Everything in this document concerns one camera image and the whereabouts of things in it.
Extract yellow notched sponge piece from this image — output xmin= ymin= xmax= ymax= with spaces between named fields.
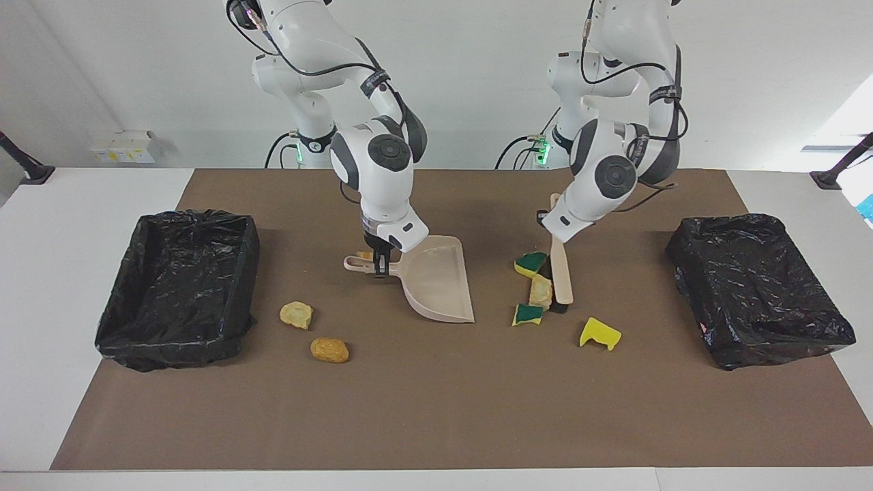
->
xmin=579 ymin=316 xmax=623 ymax=352

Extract black right base cable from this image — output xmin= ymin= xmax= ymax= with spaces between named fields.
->
xmin=265 ymin=132 xmax=301 ymax=169

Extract brown table mat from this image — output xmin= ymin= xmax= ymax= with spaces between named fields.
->
xmin=50 ymin=168 xmax=873 ymax=471

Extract beige sponge chunk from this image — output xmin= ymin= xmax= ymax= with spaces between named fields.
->
xmin=529 ymin=274 xmax=554 ymax=311

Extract white box with yellow labels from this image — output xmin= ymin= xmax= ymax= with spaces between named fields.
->
xmin=91 ymin=130 xmax=163 ymax=164

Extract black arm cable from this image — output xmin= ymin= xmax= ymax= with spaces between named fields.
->
xmin=582 ymin=0 xmax=690 ymax=213
xmin=227 ymin=0 xmax=410 ymax=205

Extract pale yellow crumpled food piece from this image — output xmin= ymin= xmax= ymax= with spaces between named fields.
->
xmin=279 ymin=301 xmax=314 ymax=331

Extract black base cable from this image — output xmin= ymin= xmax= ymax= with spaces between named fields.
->
xmin=495 ymin=109 xmax=561 ymax=170
xmin=265 ymin=132 xmax=301 ymax=169

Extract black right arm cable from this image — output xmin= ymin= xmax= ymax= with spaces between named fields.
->
xmin=227 ymin=0 xmax=410 ymax=205

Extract black left base cable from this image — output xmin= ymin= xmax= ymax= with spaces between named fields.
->
xmin=495 ymin=109 xmax=561 ymax=170

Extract pink hand brush black bristles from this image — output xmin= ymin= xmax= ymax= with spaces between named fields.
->
xmin=549 ymin=193 xmax=575 ymax=314

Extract pink plastic dustpan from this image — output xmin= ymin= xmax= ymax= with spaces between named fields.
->
xmin=343 ymin=235 xmax=476 ymax=324

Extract black stand leg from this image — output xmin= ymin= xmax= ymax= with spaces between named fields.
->
xmin=0 ymin=130 xmax=56 ymax=185
xmin=810 ymin=132 xmax=873 ymax=191

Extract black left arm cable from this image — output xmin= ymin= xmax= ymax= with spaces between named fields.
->
xmin=582 ymin=0 xmax=690 ymax=213

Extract golden brown nugget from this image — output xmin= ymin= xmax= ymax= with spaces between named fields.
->
xmin=310 ymin=337 xmax=350 ymax=364

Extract bin lined with black bag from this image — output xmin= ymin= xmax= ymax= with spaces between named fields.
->
xmin=94 ymin=209 xmax=261 ymax=373
xmin=665 ymin=213 xmax=857 ymax=372

